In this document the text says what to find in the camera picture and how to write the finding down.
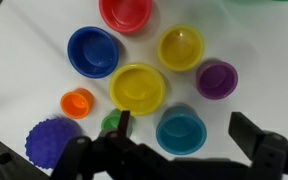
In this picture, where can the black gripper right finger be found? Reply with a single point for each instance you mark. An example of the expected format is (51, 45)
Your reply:
(245, 133)

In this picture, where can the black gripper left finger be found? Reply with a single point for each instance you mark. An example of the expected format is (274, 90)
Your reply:
(124, 122)

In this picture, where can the light blue plastic cup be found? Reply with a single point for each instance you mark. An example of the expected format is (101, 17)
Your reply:
(180, 131)

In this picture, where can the small green plastic cup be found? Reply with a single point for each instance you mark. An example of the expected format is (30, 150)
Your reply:
(110, 122)

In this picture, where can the large yellow plastic cup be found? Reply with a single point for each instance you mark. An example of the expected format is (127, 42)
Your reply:
(137, 89)

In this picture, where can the orange plastic cup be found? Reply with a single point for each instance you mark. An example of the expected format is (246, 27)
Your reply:
(76, 104)

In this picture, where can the purple plastic cup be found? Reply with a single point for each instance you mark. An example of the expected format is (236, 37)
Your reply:
(216, 80)

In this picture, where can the dark blue plastic cup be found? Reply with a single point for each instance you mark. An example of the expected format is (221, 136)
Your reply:
(93, 52)

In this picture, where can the purple scalloped plastic lid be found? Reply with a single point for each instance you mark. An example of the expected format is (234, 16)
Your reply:
(49, 143)

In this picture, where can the small yellow plastic cup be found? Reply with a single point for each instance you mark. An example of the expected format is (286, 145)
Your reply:
(180, 47)

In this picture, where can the red plastic cup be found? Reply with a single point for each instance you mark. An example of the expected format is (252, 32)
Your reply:
(125, 15)

